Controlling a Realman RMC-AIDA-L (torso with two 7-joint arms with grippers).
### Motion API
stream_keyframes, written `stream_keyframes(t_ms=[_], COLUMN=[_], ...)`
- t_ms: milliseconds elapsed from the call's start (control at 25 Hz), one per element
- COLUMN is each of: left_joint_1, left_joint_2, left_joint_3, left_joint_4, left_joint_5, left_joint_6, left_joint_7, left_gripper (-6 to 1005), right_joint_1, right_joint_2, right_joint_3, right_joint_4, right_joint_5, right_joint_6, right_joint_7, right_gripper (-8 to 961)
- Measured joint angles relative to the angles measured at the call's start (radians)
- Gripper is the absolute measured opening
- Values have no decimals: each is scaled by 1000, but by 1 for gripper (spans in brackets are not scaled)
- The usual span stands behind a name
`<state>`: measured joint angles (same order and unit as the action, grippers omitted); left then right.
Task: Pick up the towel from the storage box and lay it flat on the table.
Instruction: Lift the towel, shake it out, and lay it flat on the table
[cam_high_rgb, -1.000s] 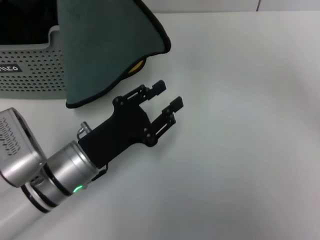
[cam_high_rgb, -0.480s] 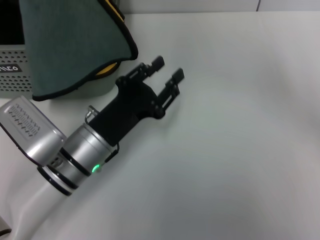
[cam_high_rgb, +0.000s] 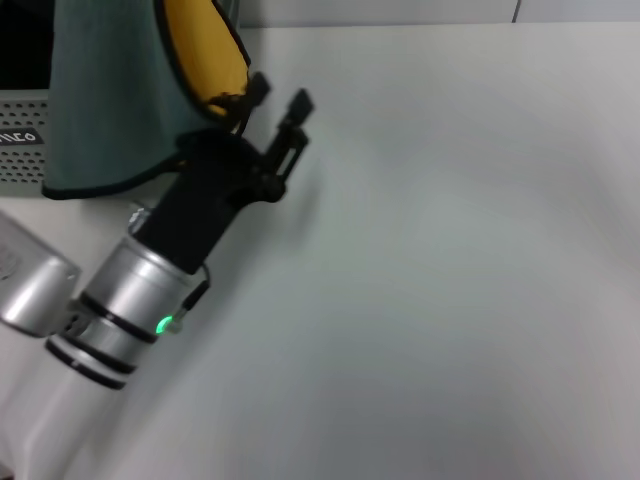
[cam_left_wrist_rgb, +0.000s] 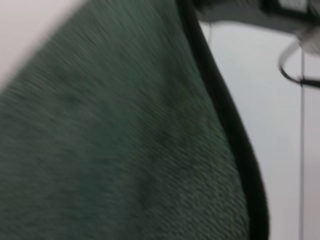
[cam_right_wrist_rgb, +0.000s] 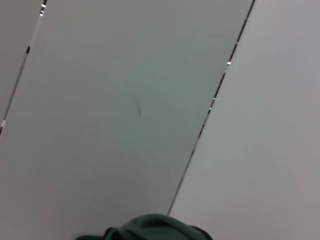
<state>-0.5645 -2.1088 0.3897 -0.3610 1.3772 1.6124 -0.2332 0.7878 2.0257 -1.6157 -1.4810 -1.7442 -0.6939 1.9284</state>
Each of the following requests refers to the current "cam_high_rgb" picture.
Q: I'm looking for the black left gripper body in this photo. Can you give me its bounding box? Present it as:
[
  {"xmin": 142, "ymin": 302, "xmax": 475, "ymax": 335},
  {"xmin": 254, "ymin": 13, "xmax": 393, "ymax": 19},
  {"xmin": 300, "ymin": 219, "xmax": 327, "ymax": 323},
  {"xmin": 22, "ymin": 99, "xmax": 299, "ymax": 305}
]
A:
[{"xmin": 137, "ymin": 128, "xmax": 284, "ymax": 274}]

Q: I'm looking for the green yellow towel black edge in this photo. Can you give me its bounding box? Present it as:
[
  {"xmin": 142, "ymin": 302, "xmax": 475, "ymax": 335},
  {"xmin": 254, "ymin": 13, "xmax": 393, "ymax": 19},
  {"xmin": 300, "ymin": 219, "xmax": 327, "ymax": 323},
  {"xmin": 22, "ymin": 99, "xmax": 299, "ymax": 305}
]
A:
[{"xmin": 42, "ymin": 0, "xmax": 255, "ymax": 201}]

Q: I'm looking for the grey perforated plastic storage box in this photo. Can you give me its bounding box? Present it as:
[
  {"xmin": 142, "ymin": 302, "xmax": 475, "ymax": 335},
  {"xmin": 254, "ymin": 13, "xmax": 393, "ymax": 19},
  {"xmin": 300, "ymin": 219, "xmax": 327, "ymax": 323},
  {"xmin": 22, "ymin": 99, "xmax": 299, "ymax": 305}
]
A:
[{"xmin": 0, "ymin": 0, "xmax": 242, "ymax": 200}]

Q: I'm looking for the left gripper cable with connector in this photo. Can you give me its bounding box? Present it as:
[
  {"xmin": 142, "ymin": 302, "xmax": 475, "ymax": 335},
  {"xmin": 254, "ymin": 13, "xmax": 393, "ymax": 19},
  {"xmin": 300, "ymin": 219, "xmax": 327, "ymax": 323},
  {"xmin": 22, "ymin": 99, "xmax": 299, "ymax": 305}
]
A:
[{"xmin": 167, "ymin": 263, "xmax": 211, "ymax": 337}]

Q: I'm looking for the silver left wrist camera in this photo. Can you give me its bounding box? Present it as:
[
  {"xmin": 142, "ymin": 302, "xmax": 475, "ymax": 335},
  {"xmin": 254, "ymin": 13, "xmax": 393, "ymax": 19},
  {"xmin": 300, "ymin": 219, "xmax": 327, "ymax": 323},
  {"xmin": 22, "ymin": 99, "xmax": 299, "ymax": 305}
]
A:
[{"xmin": 0, "ymin": 212, "xmax": 83, "ymax": 339}]

